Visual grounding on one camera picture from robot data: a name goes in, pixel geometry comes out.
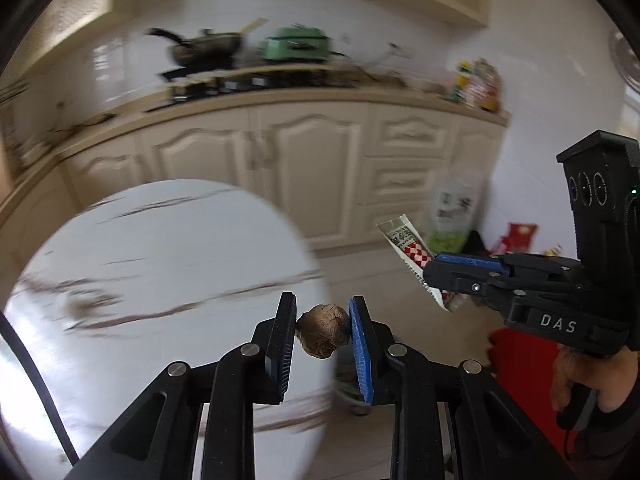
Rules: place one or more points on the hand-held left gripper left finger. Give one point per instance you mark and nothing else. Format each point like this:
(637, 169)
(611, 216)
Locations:
(285, 355)

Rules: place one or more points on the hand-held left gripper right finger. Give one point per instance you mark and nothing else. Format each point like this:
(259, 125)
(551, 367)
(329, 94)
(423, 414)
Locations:
(360, 355)

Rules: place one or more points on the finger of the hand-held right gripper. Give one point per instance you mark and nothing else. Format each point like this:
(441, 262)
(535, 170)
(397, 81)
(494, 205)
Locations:
(470, 259)
(460, 280)

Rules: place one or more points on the brown paper ball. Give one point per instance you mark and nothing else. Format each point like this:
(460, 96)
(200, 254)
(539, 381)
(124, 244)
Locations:
(322, 332)

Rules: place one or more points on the long white red-patterned wrapper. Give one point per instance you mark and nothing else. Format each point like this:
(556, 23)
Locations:
(407, 245)

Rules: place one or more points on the person's right forearm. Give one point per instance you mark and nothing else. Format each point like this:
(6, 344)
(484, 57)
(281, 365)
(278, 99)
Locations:
(615, 435)

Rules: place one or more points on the person's right hand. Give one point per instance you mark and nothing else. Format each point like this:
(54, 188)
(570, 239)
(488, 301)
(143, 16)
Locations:
(620, 380)

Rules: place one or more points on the white green rice bag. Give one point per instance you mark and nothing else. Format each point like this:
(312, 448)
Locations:
(455, 210)

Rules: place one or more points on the red food bag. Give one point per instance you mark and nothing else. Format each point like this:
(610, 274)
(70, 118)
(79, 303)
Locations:
(517, 237)

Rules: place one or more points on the red plastic stool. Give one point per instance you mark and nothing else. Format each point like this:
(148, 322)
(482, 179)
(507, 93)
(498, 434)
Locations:
(525, 385)

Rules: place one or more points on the round white marble table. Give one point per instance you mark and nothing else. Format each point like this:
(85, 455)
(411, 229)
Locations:
(150, 260)

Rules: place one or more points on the cluster of condiment bottles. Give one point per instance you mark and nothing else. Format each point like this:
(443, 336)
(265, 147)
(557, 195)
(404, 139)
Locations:
(477, 85)

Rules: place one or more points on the cream lower kitchen cabinets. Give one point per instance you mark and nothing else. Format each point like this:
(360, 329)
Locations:
(310, 160)

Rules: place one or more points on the black gas stove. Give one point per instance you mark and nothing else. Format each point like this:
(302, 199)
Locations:
(260, 82)

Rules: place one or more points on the green electric cooker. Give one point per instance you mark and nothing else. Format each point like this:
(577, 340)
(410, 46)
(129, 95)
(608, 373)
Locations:
(300, 42)

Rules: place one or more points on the black induction cooker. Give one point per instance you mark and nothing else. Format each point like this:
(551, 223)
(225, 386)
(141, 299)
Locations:
(200, 67)

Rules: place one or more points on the black wok with lid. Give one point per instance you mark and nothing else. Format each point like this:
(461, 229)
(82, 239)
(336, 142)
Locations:
(205, 47)

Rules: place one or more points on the wooden spatula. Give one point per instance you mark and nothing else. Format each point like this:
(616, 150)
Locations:
(252, 26)

